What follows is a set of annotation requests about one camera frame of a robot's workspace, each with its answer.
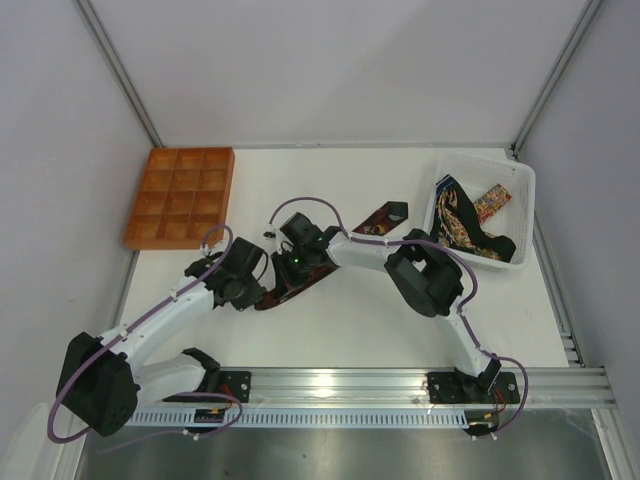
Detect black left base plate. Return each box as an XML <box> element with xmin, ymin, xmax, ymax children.
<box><xmin>215</xmin><ymin>370</ymin><xmax>252</xmax><ymax>403</ymax></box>

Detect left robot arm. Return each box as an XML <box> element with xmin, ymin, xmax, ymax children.
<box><xmin>51</xmin><ymin>237</ymin><xmax>267</xmax><ymax>437</ymax></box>

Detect white plastic mesh basket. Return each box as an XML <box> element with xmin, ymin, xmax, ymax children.
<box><xmin>424</xmin><ymin>154</ymin><xmax>535</xmax><ymax>271</ymax></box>

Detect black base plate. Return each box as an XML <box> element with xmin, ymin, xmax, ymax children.
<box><xmin>215</xmin><ymin>370</ymin><xmax>252</xmax><ymax>403</ymax></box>
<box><xmin>426</xmin><ymin>370</ymin><xmax>521</xmax><ymax>405</ymax></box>

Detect white slotted cable duct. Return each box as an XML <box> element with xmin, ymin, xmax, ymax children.
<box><xmin>127</xmin><ymin>407</ymin><xmax>469</xmax><ymax>429</ymax></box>

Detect right aluminium frame post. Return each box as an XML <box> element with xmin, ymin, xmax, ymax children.
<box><xmin>509</xmin><ymin>0</ymin><xmax>606</xmax><ymax>159</ymax></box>

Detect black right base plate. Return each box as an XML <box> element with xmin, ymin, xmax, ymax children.
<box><xmin>426</xmin><ymin>370</ymin><xmax>521</xmax><ymax>405</ymax></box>

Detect orange wooden compartment tray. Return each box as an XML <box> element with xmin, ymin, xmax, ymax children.
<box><xmin>123</xmin><ymin>147</ymin><xmax>235</xmax><ymax>251</ymax></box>

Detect aluminium frame post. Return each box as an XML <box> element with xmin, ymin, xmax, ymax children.
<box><xmin>509</xmin><ymin>0</ymin><xmax>606</xmax><ymax>159</ymax></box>
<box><xmin>71</xmin><ymin>0</ymin><xmax>164</xmax><ymax>148</ymax></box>

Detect dark red patterned tie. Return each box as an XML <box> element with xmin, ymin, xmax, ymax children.
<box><xmin>255</xmin><ymin>201</ymin><xmax>408</xmax><ymax>311</ymax></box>

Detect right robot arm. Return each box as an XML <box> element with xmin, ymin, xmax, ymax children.
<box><xmin>262</xmin><ymin>213</ymin><xmax>501</xmax><ymax>397</ymax></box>

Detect left aluminium frame post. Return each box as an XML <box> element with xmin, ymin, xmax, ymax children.
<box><xmin>71</xmin><ymin>0</ymin><xmax>164</xmax><ymax>148</ymax></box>

